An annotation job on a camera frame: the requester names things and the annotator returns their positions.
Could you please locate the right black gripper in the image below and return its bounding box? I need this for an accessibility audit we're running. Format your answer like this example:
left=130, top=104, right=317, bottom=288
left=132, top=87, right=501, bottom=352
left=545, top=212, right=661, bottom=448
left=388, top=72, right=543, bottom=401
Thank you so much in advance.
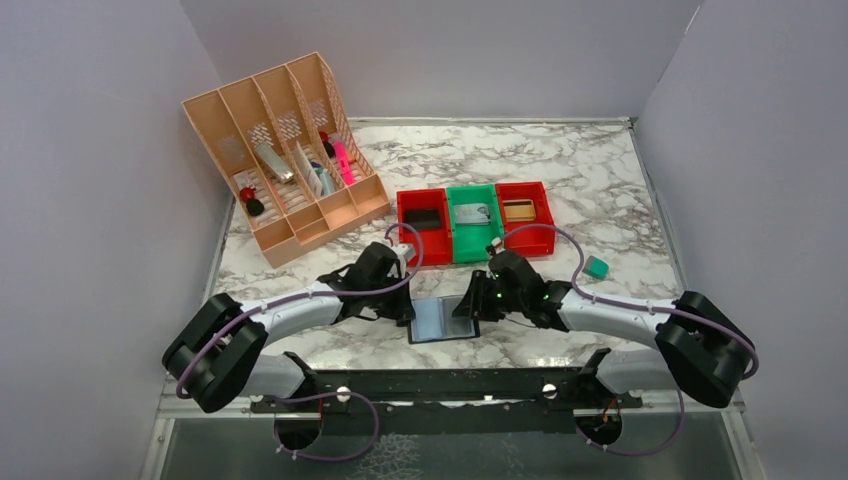
left=452, top=269, right=527, bottom=322

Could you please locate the black leather card holder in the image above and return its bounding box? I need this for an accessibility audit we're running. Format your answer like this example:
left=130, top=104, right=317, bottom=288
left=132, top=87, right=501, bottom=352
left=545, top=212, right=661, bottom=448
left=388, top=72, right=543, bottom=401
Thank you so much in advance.
left=407, top=296, right=480, bottom=344

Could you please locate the grey card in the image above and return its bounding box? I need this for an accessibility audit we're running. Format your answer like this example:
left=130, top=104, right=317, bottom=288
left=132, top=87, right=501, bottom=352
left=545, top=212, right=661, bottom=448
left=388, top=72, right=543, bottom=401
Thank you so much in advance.
left=442, top=296, right=479, bottom=339

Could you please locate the black VIP credit card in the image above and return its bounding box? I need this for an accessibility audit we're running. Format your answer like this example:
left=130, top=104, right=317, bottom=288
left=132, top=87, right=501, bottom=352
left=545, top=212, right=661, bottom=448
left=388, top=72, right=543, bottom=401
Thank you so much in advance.
left=403, top=208, right=443, bottom=231

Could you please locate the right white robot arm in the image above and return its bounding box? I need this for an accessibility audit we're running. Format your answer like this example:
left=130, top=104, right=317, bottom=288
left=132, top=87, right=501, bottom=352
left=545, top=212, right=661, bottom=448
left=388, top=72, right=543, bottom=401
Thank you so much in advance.
left=453, top=250, right=755, bottom=408

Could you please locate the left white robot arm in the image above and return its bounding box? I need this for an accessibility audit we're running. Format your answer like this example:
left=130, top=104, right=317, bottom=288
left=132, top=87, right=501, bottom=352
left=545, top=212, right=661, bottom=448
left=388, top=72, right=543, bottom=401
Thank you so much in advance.
left=162, top=242, right=415, bottom=413

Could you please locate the gold card in bin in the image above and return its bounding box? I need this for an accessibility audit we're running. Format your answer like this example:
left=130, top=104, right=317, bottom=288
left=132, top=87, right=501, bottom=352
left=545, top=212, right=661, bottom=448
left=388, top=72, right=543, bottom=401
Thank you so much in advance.
left=503, top=199, right=536, bottom=223

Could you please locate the silver card in bin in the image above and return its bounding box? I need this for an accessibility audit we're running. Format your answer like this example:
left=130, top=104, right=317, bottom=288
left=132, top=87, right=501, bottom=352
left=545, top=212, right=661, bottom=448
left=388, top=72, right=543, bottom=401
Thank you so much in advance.
left=452, top=203, right=491, bottom=226

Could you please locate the right red bin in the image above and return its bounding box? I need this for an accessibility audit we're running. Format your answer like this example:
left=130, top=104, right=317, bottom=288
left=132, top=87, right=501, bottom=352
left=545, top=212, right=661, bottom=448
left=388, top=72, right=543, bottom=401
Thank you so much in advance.
left=495, top=181, right=556, bottom=257

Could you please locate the red bin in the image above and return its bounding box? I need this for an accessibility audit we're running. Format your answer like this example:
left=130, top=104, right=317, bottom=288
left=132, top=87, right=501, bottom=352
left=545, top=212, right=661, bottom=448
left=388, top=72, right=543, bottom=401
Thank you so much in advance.
left=396, top=188, right=453, bottom=266
left=495, top=181, right=556, bottom=257

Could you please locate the left red bin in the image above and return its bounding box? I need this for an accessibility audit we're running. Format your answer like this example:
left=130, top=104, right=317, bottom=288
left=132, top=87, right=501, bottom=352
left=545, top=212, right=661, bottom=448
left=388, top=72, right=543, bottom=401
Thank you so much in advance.
left=396, top=188, right=453, bottom=266

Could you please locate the green bin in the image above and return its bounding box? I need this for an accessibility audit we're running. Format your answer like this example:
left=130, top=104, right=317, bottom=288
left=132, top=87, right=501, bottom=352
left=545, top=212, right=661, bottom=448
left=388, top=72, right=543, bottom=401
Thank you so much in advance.
left=446, top=184, right=504, bottom=263

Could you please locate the teal eraser block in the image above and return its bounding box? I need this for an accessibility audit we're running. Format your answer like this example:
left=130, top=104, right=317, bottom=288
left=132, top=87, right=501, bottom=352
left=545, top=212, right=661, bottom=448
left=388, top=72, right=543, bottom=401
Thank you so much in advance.
left=582, top=255, right=610, bottom=280

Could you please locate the pink highlighter marker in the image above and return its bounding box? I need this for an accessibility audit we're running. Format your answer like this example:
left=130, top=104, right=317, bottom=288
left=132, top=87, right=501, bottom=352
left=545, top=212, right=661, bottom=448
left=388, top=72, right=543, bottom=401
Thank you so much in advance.
left=333, top=141, right=355, bottom=186

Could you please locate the peach desk file organizer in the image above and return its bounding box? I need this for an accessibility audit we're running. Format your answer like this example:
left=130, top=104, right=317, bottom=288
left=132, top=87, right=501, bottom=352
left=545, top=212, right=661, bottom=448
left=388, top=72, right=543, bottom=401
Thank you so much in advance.
left=182, top=53, right=390, bottom=268

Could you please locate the white paper pad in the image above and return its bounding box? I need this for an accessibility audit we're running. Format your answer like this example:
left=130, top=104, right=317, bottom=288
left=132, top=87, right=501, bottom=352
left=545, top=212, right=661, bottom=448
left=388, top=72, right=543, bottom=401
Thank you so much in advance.
left=293, top=142, right=323, bottom=198

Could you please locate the red and black stamp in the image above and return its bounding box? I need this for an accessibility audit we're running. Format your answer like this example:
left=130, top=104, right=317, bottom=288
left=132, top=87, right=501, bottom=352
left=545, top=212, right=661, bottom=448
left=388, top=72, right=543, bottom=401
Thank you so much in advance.
left=239, top=186, right=265, bottom=217

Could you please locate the silver stapler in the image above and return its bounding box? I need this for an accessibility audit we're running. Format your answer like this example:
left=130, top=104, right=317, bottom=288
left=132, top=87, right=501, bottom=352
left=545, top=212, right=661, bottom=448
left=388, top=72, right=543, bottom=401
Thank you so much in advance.
left=254, top=141, right=294, bottom=183

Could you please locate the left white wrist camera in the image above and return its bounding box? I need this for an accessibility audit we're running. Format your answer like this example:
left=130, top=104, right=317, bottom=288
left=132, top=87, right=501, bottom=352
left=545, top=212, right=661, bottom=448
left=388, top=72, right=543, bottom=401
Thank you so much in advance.
left=391, top=243, right=417, bottom=265

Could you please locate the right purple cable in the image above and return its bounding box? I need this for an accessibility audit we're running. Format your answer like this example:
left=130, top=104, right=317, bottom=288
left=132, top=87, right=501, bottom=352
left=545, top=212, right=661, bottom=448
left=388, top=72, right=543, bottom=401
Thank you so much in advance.
left=486, top=223, right=761, bottom=460

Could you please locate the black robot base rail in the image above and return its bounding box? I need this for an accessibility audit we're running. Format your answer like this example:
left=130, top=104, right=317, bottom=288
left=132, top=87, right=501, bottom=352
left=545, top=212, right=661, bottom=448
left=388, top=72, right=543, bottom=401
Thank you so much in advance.
left=250, top=367, right=642, bottom=436

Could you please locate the aluminium frame rail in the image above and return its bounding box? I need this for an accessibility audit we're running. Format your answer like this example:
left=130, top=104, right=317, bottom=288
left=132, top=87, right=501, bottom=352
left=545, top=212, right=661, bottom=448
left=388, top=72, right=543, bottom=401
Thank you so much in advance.
left=156, top=384, right=747, bottom=420

